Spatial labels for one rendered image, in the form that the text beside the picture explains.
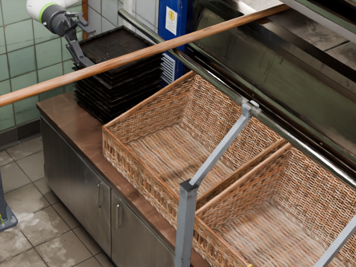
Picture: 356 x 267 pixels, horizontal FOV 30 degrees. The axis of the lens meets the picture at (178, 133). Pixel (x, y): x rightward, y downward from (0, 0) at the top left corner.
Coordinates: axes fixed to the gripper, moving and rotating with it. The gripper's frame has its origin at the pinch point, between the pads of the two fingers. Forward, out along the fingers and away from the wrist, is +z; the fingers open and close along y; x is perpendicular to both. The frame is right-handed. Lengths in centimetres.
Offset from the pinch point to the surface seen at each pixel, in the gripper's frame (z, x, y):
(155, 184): 23, -12, 49
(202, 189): 25, -33, 60
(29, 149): -99, -17, 119
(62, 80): 12.7, 17.5, -0.8
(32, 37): -110, -29, 58
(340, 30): 61, -48, -23
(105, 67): 12.9, 2.4, -0.7
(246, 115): 52, -24, 4
